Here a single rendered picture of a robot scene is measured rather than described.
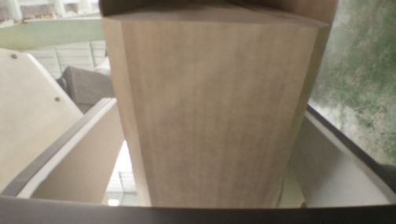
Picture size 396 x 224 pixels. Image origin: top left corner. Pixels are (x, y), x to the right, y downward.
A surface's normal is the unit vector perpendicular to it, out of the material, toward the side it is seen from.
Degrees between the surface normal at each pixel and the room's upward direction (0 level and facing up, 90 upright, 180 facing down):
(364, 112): 0
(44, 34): 90
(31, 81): 138
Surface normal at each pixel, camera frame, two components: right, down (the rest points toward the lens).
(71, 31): -0.01, 0.49
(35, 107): 0.76, -0.48
